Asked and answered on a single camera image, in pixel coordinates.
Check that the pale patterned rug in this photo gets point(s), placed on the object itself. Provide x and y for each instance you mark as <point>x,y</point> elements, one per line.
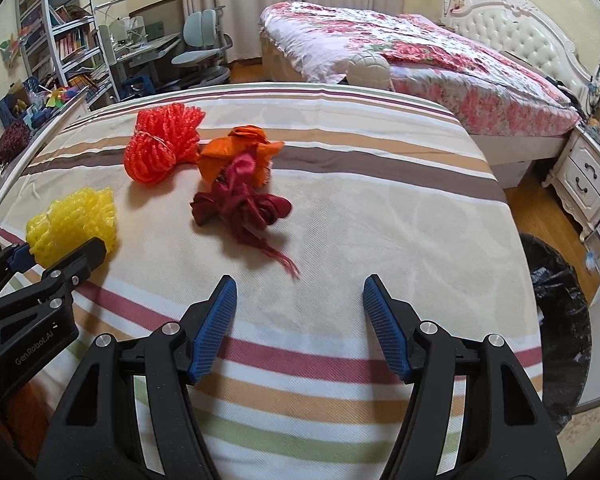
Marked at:
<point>587,420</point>

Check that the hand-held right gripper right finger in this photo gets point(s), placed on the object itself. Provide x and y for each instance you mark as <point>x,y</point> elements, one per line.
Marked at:
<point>385,330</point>

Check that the white nightstand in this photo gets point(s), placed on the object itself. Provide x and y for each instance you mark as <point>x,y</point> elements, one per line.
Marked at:
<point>580,175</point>

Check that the grey study desk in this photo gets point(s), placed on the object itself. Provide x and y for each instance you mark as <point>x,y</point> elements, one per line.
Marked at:
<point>150,47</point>

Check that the maroon fuzzy cloth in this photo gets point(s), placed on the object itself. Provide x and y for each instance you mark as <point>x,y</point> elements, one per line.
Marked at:
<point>10,142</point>

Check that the blue plastic crate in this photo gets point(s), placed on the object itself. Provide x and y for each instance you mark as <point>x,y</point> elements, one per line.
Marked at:
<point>7,110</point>

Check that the pile of colourful toys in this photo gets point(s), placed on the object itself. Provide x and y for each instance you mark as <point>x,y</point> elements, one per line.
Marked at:
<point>60,97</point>

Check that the white bed with tufted headboard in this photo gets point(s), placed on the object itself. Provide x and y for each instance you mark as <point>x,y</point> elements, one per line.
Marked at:
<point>520,30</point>

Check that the white rounded bed post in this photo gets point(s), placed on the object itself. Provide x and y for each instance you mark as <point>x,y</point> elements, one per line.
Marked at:
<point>369,70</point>

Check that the pale blue desk chair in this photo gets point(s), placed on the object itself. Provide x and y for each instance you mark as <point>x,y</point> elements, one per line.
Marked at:
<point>202,22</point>

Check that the dark red ribbon bundle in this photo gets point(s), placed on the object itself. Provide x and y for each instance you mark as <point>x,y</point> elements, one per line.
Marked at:
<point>245,210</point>

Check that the white curved bed rail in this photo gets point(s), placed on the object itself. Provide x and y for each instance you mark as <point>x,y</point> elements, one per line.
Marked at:
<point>25,160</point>

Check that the orange cloth bundle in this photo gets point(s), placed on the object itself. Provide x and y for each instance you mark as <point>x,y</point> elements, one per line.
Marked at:
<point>220,152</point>

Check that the yellow foam fruit net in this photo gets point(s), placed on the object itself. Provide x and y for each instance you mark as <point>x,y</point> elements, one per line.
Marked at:
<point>75,220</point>

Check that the white bookshelf with books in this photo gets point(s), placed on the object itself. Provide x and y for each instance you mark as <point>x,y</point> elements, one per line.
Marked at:
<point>65,35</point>

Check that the floral bedspread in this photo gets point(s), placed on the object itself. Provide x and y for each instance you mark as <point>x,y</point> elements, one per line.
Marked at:
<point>430,50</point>

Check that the colourful paper pinwheel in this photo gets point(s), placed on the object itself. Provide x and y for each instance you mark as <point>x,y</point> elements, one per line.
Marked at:
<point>14,47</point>

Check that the bin with black bag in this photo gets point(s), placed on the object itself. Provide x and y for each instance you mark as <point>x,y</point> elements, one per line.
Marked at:
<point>560,310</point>

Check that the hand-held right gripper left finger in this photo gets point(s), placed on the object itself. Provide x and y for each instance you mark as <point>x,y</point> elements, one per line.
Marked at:
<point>212,330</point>

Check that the red foam fruit net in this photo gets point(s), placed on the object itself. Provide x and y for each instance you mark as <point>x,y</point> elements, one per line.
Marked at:
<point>160,140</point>

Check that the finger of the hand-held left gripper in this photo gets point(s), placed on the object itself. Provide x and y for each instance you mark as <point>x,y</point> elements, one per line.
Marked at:
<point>20,256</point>
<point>82,257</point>

